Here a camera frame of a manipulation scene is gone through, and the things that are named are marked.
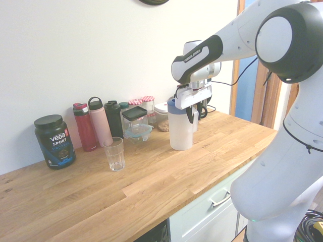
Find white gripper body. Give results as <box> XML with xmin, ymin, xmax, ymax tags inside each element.
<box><xmin>174</xmin><ymin>84</ymin><xmax>213</xmax><ymax>110</ymax></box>

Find translucent pitcher with blue lid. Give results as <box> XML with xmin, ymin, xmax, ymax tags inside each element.
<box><xmin>168</xmin><ymin>98</ymin><xmax>199</xmax><ymax>151</ymax></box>

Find pink water bottle black cap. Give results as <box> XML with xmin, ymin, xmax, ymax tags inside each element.
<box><xmin>88</xmin><ymin>96</ymin><xmax>113</xmax><ymax>148</ymax></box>

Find red water bottle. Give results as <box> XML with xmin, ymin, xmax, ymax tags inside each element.
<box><xmin>73</xmin><ymin>102</ymin><xmax>98</xmax><ymax>152</ymax></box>

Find plastic container white lid nuts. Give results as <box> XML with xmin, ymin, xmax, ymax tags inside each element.
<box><xmin>154</xmin><ymin>102</ymin><xmax>170</xmax><ymax>133</ymax></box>

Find tall jar red checkered lid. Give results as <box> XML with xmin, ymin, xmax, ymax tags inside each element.
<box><xmin>140</xmin><ymin>95</ymin><xmax>155</xmax><ymax>114</ymax></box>

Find square clear container black lid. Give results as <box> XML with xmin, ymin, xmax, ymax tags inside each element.
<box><xmin>121</xmin><ymin>105</ymin><xmax>148</xmax><ymax>132</ymax></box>

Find glass container teal lid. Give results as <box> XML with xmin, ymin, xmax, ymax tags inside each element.
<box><xmin>123</xmin><ymin>125</ymin><xmax>154</xmax><ymax>145</ymax></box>

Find jar with teal lid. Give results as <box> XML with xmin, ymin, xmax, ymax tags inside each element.
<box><xmin>118</xmin><ymin>101</ymin><xmax>130</xmax><ymax>117</ymax></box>

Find black shaker bottle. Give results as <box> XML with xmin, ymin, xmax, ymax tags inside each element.
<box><xmin>103</xmin><ymin>100</ymin><xmax>124</xmax><ymax>139</ymax></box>

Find clear faceted drinking glass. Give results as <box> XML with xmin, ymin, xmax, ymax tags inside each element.
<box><xmin>102</xmin><ymin>137</ymin><xmax>126</xmax><ymax>172</ymax></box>

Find pale green drawer front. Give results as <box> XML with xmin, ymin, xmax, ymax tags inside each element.
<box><xmin>168</xmin><ymin>158</ymin><xmax>254</xmax><ymax>242</ymax></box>

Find black Vega protein tub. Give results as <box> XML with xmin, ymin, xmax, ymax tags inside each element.
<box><xmin>34</xmin><ymin>114</ymin><xmax>77</xmax><ymax>170</ymax></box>

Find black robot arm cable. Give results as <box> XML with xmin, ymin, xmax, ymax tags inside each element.
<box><xmin>210</xmin><ymin>56</ymin><xmax>323</xmax><ymax>154</ymax></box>

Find wooden door frame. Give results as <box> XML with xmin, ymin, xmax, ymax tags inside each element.
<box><xmin>229</xmin><ymin>0</ymin><xmax>300</xmax><ymax>131</ymax></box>

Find silver drawer handle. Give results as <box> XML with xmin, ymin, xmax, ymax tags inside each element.
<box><xmin>208</xmin><ymin>190</ymin><xmax>232</xmax><ymax>208</ymax></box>

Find black round wall clock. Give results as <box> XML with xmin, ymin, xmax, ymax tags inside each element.
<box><xmin>138</xmin><ymin>0</ymin><xmax>170</xmax><ymax>5</ymax></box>

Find black coiled floor cables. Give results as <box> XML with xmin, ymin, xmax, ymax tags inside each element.
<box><xmin>295</xmin><ymin>209</ymin><xmax>323</xmax><ymax>242</ymax></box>

